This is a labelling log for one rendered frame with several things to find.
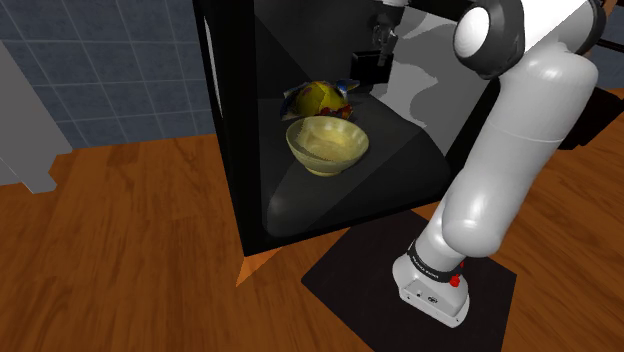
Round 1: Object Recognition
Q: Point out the black box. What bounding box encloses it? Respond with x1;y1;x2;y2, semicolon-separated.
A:
349;50;395;90

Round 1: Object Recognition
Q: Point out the yellow crinkled snack bag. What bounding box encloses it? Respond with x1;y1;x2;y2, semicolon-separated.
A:
281;79;361;123

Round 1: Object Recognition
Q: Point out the yellow bowl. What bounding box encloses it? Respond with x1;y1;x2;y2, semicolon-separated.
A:
285;115;370;178

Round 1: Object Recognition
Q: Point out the black table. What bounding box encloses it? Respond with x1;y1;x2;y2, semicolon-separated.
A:
192;0;501;258

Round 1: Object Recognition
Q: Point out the black robot stand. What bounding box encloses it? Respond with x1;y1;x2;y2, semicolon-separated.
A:
301;209;518;352

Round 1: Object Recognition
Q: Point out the grey cabinet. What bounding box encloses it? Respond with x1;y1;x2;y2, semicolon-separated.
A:
0;41;74;195

